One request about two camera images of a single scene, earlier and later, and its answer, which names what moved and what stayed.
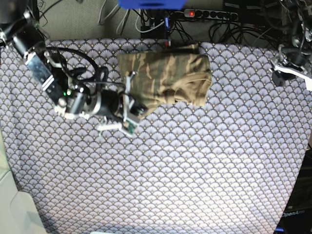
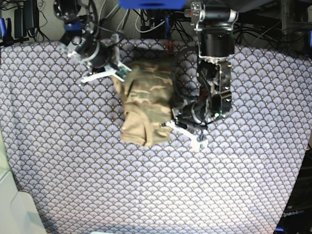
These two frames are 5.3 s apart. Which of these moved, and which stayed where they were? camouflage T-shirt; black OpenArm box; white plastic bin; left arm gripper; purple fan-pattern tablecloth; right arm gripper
Moved: camouflage T-shirt; right arm gripper; left arm gripper
Stayed: purple fan-pattern tablecloth; black OpenArm box; white plastic bin
